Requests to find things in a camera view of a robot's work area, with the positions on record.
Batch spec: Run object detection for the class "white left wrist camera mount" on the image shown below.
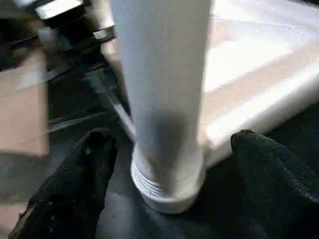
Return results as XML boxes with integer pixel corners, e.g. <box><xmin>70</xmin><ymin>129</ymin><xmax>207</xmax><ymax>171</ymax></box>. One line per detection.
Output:
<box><xmin>34</xmin><ymin>0</ymin><xmax>118</xmax><ymax>30</ymax></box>

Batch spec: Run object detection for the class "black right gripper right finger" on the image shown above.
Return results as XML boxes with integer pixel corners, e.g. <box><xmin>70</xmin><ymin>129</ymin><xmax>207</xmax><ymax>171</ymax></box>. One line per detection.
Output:
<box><xmin>230</xmin><ymin>129</ymin><xmax>319</xmax><ymax>239</ymax></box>

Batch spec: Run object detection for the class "white plastic table leg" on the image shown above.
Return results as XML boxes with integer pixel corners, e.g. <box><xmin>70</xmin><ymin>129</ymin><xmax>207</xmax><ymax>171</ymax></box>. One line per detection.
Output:
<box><xmin>109</xmin><ymin>0</ymin><xmax>212</xmax><ymax>197</ymax></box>

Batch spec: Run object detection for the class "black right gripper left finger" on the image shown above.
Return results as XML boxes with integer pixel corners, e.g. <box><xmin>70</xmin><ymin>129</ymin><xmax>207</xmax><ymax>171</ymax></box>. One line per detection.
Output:
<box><xmin>8</xmin><ymin>127</ymin><xmax>118</xmax><ymax>239</ymax></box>

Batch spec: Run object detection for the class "white plastic table top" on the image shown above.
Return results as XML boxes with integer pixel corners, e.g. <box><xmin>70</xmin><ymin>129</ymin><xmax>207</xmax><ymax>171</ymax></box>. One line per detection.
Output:
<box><xmin>101</xmin><ymin>0</ymin><xmax>319</xmax><ymax>215</ymax></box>

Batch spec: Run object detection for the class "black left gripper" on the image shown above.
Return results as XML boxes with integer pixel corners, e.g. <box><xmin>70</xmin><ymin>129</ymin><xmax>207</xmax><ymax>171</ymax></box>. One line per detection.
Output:
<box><xmin>43</xmin><ymin>14</ymin><xmax>132</xmax><ymax>118</ymax></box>

